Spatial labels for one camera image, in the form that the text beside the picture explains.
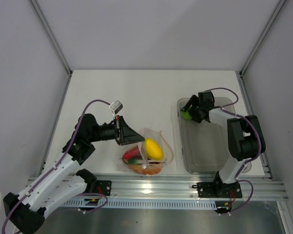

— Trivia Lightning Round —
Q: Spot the green toy custard apple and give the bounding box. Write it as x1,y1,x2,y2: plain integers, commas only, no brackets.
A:
181,111,192,120

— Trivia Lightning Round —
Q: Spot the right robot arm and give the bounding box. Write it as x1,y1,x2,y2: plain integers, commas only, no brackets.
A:
181,90,266,199

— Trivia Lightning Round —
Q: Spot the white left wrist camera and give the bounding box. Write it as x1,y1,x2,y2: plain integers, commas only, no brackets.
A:
109,100,123,119

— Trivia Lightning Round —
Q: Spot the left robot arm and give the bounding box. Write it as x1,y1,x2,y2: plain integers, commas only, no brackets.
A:
1,114,145,234

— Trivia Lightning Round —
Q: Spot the aluminium front rail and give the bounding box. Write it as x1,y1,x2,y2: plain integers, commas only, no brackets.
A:
27,174,290,202

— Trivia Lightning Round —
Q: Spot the clear pink zip top bag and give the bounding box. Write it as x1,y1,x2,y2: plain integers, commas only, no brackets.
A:
116,128,174,176

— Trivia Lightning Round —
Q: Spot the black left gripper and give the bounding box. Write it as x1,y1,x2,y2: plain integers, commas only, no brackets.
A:
88,115,145,146

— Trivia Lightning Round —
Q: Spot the white slotted cable duct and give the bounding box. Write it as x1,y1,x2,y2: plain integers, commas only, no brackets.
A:
61,198,217,210

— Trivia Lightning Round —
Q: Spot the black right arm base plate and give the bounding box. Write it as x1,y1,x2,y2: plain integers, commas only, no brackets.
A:
191,182,242,198

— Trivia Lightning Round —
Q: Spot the red toy chili pepper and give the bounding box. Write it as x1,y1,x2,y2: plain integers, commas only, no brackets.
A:
123,146,142,160

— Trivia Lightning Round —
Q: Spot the yellow toy mango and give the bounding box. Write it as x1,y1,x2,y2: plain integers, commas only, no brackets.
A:
145,138,164,161

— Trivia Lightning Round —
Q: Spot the clear plastic food bin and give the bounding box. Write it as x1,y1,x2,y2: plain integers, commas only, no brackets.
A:
177,97,253,175

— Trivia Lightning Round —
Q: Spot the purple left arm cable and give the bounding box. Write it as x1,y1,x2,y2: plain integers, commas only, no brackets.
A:
1,99,112,234

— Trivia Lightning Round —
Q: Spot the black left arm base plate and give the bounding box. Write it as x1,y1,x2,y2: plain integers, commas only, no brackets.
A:
92,180,112,196

